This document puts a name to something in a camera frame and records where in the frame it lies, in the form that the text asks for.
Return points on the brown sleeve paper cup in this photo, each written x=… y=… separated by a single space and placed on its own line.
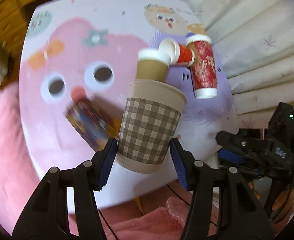
x=152 y=64

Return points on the cartoon printed tablecloth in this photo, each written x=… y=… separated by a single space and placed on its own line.
x=90 y=47

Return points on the checkered paper cup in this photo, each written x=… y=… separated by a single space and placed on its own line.
x=151 y=115

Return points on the white floral curtain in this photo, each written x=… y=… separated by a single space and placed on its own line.
x=255 y=43

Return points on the dark clear plastic cup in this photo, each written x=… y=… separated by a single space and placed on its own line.
x=92 y=123

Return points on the tall red patterned cup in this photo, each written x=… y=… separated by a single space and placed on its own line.
x=203 y=69

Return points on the person right hand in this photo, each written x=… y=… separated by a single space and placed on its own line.
x=282 y=210

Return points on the pink fleece clothing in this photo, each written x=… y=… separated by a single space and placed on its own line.
x=162 y=223

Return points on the pink quilted blanket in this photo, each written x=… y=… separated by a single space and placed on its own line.
x=18 y=178

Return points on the small red paper cup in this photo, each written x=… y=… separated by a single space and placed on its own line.
x=179 y=54

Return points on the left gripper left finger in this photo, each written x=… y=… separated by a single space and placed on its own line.
x=91 y=176

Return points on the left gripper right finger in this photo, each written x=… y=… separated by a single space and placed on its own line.
x=195 y=176

